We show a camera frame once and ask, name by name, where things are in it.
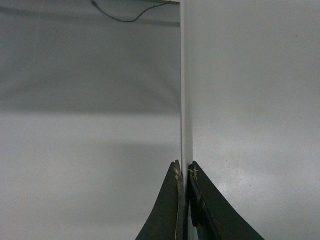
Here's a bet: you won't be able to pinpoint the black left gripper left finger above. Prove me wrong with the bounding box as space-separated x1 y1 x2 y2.
136 160 187 240

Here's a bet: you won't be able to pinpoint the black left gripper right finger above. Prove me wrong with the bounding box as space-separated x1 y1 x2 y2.
187 161 263 240

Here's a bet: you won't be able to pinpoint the grey silver tray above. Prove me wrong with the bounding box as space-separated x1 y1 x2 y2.
180 0 320 240

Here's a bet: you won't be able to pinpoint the black power cable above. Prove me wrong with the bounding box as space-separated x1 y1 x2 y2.
90 0 173 23

